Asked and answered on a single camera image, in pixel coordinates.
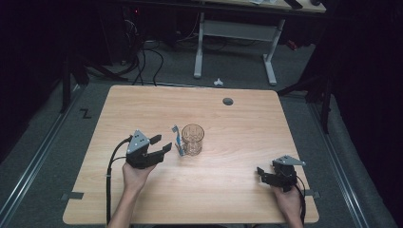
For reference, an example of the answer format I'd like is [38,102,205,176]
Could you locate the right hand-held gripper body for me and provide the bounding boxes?
[271,154,307,193]

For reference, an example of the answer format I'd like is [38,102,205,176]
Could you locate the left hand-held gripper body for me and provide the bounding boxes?
[125,129,157,170]

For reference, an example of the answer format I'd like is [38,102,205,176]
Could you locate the blue toothbrush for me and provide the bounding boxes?
[171,123,185,158]

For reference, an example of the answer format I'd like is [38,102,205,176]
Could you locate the clear glass mug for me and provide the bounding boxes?
[175,123,205,157]

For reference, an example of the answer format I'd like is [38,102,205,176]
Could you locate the person's left hand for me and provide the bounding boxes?
[122,161,157,195]

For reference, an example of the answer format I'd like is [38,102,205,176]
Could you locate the person's right hand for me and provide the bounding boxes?
[271,184,304,220]

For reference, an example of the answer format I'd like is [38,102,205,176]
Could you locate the grey tape strip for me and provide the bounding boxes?
[303,189,321,200]
[60,191,85,201]

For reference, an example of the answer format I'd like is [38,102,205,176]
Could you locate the black metal stand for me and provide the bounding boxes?
[59,51,129,114]
[277,70,335,135]

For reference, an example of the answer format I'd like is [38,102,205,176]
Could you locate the white-legged wooden desk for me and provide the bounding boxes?
[120,0,327,86]

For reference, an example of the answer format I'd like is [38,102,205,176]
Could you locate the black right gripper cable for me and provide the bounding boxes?
[294,175,308,224]

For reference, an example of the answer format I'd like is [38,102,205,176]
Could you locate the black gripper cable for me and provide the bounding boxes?
[294,175,308,224]
[106,135,133,226]

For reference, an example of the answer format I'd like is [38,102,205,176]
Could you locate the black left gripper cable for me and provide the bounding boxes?
[106,135,133,226]

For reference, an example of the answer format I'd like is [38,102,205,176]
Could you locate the metal floor rail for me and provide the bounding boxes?
[0,84,83,222]
[308,103,371,228]

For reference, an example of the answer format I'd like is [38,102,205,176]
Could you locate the black floor cables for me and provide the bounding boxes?
[122,18,165,87]

